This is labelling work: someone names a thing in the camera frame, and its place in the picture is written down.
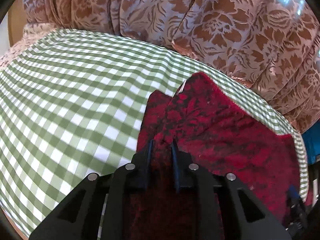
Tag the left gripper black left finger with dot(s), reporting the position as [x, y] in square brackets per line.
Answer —
[78, 215]

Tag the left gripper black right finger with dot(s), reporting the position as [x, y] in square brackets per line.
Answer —
[222, 207]

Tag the dark red floral knit sweater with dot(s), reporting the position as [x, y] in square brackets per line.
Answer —
[220, 137]

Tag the blue storage bin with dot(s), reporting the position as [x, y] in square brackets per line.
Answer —
[311, 139]

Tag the green white checkered bed sheet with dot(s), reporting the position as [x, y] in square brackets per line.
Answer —
[73, 103]

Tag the brown floral patterned curtain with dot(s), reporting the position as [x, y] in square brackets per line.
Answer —
[269, 46]

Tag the pink floral mattress cover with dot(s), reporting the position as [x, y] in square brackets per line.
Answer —
[32, 32]

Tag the wooden door frame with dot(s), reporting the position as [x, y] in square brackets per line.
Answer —
[16, 22]

